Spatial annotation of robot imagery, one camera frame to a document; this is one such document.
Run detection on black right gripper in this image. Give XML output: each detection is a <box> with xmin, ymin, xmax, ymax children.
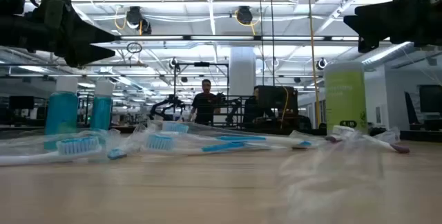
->
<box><xmin>343</xmin><ymin>0</ymin><xmax>442</xmax><ymax>54</ymax></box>

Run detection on black cable ring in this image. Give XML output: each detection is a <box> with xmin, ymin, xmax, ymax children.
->
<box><xmin>126</xmin><ymin>41</ymin><xmax>144</xmax><ymax>55</ymax></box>

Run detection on person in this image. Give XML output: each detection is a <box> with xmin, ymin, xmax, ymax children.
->
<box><xmin>188</xmin><ymin>78</ymin><xmax>222</xmax><ymax>127</ymax></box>

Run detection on long ceiling light bar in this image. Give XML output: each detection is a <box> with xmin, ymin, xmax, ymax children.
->
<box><xmin>113</xmin><ymin>34</ymin><xmax>360</xmax><ymax>42</ymax></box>

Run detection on black coiled cable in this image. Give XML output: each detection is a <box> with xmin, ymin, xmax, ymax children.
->
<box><xmin>268</xmin><ymin>0</ymin><xmax>276</xmax><ymax>87</ymax></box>

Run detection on silver ventilation duct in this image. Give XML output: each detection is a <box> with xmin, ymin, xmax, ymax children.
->
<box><xmin>361</xmin><ymin>42</ymin><xmax>412</xmax><ymax>68</ymax></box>

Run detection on black aluminium table frame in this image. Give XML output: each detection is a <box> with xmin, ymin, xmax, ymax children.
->
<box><xmin>0</xmin><ymin>124</ymin><xmax>442</xmax><ymax>142</ymax></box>

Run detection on black ceiling cable reel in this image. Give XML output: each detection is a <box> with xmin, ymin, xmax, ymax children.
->
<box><xmin>235</xmin><ymin>6</ymin><xmax>254</xmax><ymax>26</ymax></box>
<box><xmin>125</xmin><ymin>6</ymin><xmax>153</xmax><ymax>36</ymax></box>

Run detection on black hanging cable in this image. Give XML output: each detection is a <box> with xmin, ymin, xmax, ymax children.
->
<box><xmin>258</xmin><ymin>0</ymin><xmax>265</xmax><ymax>87</ymax></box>

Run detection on blue white toothbrush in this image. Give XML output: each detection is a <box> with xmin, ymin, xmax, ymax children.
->
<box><xmin>144</xmin><ymin>133</ymin><xmax>289</xmax><ymax>156</ymax></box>
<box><xmin>161</xmin><ymin>120</ymin><xmax>314</xmax><ymax>148</ymax></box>
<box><xmin>0</xmin><ymin>134</ymin><xmax>104</xmax><ymax>167</ymax></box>
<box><xmin>106</xmin><ymin>122</ymin><xmax>156</xmax><ymax>160</ymax></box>

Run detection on yellow hanging cable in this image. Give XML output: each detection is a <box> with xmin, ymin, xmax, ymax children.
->
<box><xmin>306</xmin><ymin>0</ymin><xmax>323</xmax><ymax>130</ymax></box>

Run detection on dark monitor screen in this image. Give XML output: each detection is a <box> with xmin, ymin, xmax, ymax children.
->
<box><xmin>419</xmin><ymin>84</ymin><xmax>442</xmax><ymax>113</ymax></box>
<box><xmin>8</xmin><ymin>95</ymin><xmax>35</xmax><ymax>111</ymax></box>

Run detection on green wipes canister white lid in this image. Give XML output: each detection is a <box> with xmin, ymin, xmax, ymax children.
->
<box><xmin>323</xmin><ymin>61</ymin><xmax>369</xmax><ymax>137</ymax></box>

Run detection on black metal rig frame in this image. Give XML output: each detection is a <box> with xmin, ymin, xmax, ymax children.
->
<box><xmin>172</xmin><ymin>61</ymin><xmax>231</xmax><ymax>128</ymax></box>

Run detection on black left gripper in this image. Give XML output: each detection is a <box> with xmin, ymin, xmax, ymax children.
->
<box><xmin>0</xmin><ymin>0</ymin><xmax>117</xmax><ymax>68</ymax></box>

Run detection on black equipment cart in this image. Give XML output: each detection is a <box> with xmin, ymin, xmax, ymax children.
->
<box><xmin>253</xmin><ymin>85</ymin><xmax>300</xmax><ymax>130</ymax></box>

